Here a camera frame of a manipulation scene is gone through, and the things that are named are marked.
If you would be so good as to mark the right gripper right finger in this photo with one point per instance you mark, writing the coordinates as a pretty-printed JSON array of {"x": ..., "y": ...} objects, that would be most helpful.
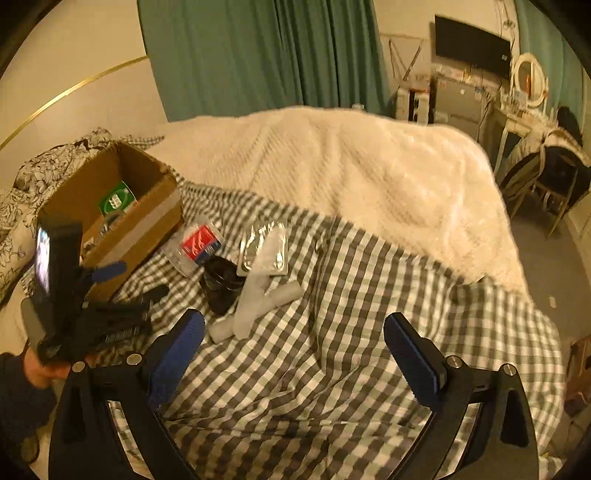
[{"x": 502, "y": 444}]

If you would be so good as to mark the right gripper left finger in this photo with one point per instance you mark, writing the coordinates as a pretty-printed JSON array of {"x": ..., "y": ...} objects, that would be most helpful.
[{"x": 84, "y": 442}]

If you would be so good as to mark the green snack bag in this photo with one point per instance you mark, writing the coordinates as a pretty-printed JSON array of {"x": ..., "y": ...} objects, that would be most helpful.
[{"x": 118, "y": 200}]

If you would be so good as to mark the dark glass jar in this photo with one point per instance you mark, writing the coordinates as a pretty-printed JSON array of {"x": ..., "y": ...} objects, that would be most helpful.
[{"x": 221, "y": 284}]

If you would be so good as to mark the silver foil packet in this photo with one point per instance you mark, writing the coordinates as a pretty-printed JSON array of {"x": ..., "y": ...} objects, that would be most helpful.
[{"x": 263, "y": 248}]

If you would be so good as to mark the person left hand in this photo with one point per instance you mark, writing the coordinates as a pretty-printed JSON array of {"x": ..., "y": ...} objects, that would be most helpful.
[{"x": 41, "y": 376}]

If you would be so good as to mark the brown cardboard box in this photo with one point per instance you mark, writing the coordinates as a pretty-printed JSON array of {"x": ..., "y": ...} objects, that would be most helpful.
[{"x": 129, "y": 237}]

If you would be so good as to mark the grey white checkered sheet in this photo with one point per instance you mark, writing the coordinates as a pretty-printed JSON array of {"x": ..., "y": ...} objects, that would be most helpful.
[{"x": 314, "y": 392}]

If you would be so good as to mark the white fluffy blanket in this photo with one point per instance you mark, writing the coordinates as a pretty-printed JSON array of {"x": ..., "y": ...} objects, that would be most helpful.
[{"x": 428, "y": 189}]

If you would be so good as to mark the chair with clothes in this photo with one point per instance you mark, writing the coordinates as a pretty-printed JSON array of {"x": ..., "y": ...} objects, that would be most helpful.
[{"x": 548, "y": 164}]

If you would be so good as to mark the large green curtain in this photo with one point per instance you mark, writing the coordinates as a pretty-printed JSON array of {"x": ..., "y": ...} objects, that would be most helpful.
[{"x": 232, "y": 58}]

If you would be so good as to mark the white dressing table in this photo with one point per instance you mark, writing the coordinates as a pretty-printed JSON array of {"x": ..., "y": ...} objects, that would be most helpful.
[{"x": 502, "y": 122}]

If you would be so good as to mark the grey cabinet under television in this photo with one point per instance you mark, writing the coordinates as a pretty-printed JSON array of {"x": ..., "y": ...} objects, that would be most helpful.
[{"x": 457, "y": 104}]

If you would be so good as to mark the white oval vanity mirror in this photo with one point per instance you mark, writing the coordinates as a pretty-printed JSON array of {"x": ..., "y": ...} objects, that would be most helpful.
[{"x": 529, "y": 83}]

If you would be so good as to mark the green window curtain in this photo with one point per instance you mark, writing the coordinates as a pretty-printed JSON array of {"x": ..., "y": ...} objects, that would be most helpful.
[{"x": 569, "y": 83}]

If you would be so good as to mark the black wall television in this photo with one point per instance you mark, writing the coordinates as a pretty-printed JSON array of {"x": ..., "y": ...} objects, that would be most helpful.
[{"x": 478, "y": 48}]

